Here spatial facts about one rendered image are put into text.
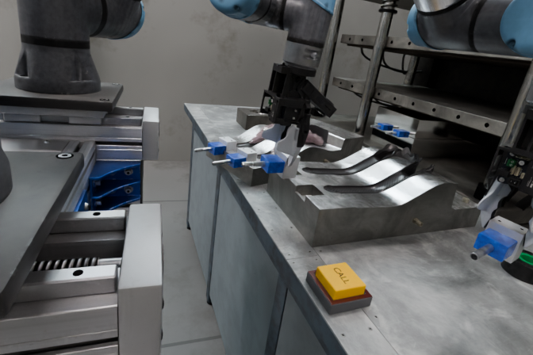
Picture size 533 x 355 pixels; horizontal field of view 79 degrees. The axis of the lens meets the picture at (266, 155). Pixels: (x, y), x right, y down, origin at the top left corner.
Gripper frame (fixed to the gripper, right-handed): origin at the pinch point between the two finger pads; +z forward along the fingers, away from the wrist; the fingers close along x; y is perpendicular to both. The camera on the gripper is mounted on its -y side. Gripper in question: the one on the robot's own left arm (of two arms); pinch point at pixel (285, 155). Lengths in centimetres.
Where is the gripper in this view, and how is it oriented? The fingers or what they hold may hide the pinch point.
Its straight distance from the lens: 74.1
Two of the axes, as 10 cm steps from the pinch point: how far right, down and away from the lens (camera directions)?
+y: -8.8, -0.1, -4.8
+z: -2.1, 9.1, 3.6
